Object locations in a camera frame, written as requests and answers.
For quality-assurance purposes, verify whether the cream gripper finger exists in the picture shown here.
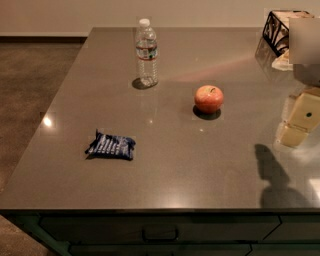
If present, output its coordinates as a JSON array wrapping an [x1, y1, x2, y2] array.
[[276, 87, 320, 148]]

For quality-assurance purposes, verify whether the blue rxbar snack wrapper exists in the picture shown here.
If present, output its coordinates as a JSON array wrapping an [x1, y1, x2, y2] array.
[[85, 130, 136, 161]]

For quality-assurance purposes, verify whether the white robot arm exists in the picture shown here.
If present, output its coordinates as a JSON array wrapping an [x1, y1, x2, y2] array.
[[277, 18, 320, 148]]

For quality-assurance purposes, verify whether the red apple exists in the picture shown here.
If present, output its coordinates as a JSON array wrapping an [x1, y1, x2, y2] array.
[[194, 85, 224, 114]]

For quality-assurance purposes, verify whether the dark right cabinet drawer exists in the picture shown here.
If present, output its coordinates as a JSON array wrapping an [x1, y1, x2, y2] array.
[[264, 215, 320, 243]]

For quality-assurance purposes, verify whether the clear plastic water bottle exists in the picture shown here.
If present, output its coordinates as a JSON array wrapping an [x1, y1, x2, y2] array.
[[135, 18, 158, 87]]

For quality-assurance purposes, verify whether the dark cabinet drawer with handle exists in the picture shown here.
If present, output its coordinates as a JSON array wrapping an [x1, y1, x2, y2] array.
[[40, 215, 280, 244]]

